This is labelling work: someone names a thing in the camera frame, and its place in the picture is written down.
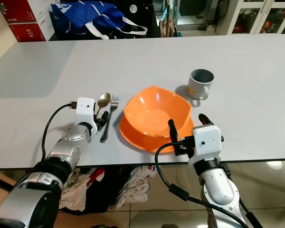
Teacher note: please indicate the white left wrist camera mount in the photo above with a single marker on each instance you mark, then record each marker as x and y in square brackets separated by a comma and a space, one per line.
[85, 110]

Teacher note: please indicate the white cloth with red patch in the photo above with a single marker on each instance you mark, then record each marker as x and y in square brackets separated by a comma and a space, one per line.
[73, 190]

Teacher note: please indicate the black fabric bundle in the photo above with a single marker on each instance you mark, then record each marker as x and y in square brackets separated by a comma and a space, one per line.
[102, 190]

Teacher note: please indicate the orange plate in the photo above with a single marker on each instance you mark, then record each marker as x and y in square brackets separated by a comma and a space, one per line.
[135, 137]

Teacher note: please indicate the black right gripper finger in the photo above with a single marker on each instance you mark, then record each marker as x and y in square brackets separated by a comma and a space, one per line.
[206, 120]
[173, 131]

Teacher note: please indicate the red box with white print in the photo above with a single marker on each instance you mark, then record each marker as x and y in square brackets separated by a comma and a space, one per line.
[28, 32]

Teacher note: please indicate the white glass door cabinet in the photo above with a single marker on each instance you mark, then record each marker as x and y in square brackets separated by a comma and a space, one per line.
[251, 16]

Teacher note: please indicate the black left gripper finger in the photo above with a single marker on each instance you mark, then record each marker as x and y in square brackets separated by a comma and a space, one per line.
[105, 118]

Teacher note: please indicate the silver metal fork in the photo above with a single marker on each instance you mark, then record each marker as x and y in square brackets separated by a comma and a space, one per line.
[109, 121]

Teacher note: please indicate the red and white cardboard box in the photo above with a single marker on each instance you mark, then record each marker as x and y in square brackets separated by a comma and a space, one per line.
[16, 10]

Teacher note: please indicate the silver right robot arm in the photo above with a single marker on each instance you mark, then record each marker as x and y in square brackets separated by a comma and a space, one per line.
[221, 190]

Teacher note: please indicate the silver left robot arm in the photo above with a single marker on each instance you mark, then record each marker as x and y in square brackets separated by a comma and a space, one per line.
[28, 204]

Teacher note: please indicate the light wooden post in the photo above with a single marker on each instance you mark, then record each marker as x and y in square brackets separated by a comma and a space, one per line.
[168, 23]

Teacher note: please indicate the silver metal spoon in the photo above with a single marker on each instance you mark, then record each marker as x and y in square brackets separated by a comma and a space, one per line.
[104, 99]

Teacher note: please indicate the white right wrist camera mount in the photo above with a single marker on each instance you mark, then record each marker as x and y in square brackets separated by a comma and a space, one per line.
[207, 141]

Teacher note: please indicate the orange square bowl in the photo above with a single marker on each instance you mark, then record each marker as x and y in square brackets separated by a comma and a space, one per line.
[156, 111]

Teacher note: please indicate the grey white mug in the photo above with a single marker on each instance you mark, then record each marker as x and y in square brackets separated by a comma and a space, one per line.
[198, 89]

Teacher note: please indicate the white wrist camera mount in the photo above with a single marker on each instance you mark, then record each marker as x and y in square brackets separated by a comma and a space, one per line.
[207, 141]
[85, 110]

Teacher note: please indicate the black bag with round logo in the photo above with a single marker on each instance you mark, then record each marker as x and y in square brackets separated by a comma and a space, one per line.
[140, 16]

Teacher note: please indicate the white crumpled cloth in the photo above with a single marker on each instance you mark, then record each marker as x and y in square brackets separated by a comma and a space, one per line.
[133, 185]

